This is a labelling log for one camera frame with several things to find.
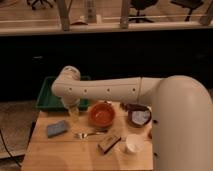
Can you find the wooden brush block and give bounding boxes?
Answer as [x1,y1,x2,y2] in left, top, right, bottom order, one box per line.
[98,131,121,154]

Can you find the black office chair left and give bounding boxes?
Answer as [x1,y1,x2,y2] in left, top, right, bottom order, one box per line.
[26,0,56,10]

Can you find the blue sponge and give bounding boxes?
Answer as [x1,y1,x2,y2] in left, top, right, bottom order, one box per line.
[47,121,67,138]

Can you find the dark brown cloth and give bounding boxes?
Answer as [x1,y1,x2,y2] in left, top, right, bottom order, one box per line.
[120,103,143,111]

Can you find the metal fork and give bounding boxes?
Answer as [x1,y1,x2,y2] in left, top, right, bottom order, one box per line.
[76,130,108,139]

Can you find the yellow apple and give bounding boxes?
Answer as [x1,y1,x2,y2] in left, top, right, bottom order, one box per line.
[148,129,152,139]

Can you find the dark bowl with grey cloth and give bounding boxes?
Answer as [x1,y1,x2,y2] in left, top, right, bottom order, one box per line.
[128,106,151,127]

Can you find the green plastic tray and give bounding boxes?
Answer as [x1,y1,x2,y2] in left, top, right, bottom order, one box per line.
[35,75,92,112]

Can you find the black cable left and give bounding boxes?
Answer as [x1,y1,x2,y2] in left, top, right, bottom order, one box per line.
[0,129,22,168]

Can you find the black office chair right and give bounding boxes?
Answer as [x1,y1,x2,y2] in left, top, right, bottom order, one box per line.
[170,0,203,21]

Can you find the orange pan with white handle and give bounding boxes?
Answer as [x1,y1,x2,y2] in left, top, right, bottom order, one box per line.
[88,102,115,127]

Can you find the white cup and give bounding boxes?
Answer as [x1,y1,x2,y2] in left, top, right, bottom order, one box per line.
[121,134,144,154]

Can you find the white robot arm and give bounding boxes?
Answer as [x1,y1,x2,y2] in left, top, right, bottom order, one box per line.
[52,66,213,171]

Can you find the black office chair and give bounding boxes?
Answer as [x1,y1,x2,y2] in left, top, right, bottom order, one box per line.
[26,0,56,10]
[170,0,203,21]
[129,0,158,23]

